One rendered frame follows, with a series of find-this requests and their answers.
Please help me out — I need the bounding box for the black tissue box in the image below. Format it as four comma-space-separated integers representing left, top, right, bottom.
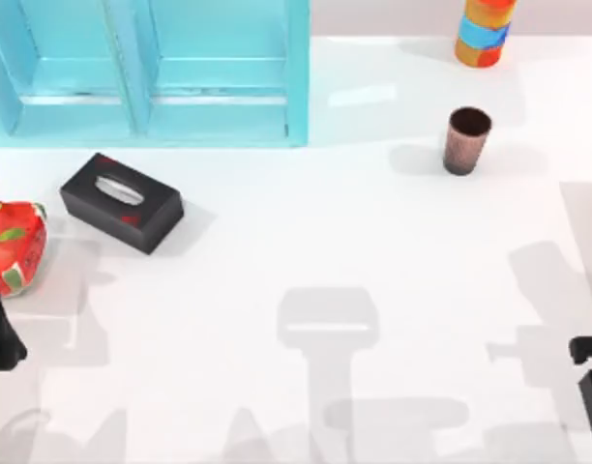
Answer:
59, 152, 186, 256

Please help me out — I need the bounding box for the orange and blue can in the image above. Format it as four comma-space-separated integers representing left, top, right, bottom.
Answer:
453, 0, 518, 69

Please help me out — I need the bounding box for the white tissue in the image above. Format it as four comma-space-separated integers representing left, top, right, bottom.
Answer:
94, 174, 146, 207

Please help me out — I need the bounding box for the light blue rack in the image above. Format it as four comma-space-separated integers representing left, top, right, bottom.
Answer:
0, 0, 311, 149

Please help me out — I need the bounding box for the brown cup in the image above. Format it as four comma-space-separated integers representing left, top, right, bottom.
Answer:
442, 106, 494, 177

